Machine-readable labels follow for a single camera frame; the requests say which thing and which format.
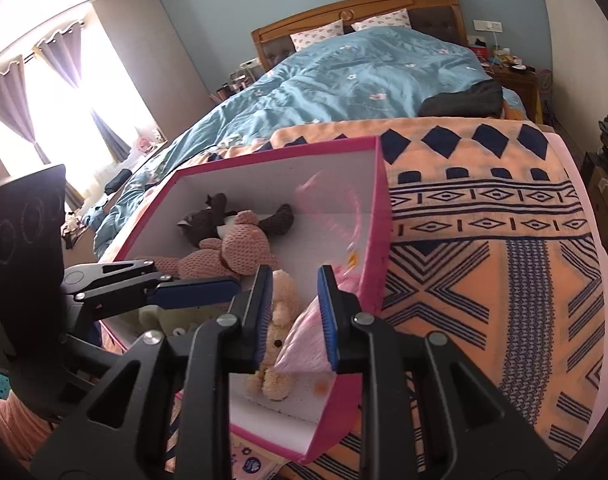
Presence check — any blue floral duvet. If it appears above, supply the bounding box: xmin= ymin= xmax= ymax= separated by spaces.
xmin=91 ymin=27 xmax=527 ymax=261

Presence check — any dark cloth bundle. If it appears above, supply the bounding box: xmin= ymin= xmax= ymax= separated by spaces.
xmin=104 ymin=170 xmax=133 ymax=193

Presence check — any pink bed sheet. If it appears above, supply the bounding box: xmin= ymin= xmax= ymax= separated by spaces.
xmin=549 ymin=130 xmax=608 ymax=411

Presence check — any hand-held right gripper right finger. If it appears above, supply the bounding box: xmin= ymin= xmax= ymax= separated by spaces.
xmin=316 ymin=265 xmax=560 ymax=480

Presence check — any dark brown plush animal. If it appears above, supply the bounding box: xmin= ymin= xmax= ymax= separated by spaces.
xmin=176 ymin=192 xmax=296 ymax=248

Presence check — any group of cosmetic bottles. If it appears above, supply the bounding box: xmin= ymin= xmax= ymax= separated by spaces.
xmin=209 ymin=67 xmax=260 ymax=103

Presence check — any beige wardrobe beside window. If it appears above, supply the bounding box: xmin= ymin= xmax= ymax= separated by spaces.
xmin=91 ymin=0 xmax=217 ymax=133

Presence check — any wooden bed headboard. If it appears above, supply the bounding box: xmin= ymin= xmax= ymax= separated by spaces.
xmin=250 ymin=0 xmax=469 ymax=68

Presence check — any cream plush bear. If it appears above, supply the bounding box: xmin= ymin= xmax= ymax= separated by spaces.
xmin=246 ymin=269 xmax=301 ymax=401

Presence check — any orange patterned blanket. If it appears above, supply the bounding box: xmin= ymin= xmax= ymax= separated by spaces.
xmin=166 ymin=117 xmax=607 ymax=480

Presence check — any purple curtain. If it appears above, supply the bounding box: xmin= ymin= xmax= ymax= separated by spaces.
xmin=0 ymin=55 xmax=52 ymax=166
xmin=36 ymin=30 xmax=132 ymax=163

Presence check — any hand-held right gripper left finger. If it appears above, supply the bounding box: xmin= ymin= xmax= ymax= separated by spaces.
xmin=31 ymin=265 xmax=275 ymax=480

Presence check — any green and white plush frog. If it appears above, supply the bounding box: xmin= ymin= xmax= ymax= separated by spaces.
xmin=138 ymin=305 xmax=205 ymax=338

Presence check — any dark grey cloth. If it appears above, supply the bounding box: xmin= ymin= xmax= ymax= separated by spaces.
xmin=419 ymin=80 xmax=505 ymax=118

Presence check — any pink cardboard box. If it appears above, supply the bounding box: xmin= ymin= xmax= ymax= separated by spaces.
xmin=99 ymin=135 xmax=392 ymax=465

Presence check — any pink knitted plush bear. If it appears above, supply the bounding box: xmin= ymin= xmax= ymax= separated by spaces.
xmin=134 ymin=210 xmax=280 ymax=281

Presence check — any wooden nightstand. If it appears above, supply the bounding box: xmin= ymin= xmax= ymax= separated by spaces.
xmin=489 ymin=62 xmax=542 ymax=123

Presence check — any pink floral drawstring pouch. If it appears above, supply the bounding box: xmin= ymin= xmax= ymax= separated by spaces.
xmin=274 ymin=170 xmax=370 ymax=376

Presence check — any person's left forearm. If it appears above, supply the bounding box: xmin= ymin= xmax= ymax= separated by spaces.
xmin=0 ymin=392 xmax=52 ymax=466

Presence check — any white dotted pillow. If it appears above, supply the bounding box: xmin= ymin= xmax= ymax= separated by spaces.
xmin=351 ymin=7 xmax=414 ymax=32
xmin=290 ymin=19 xmax=346 ymax=52

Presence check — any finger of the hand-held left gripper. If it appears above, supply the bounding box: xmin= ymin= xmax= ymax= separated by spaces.
xmin=64 ymin=307 xmax=132 ymax=361
xmin=61 ymin=258 xmax=242 ymax=308

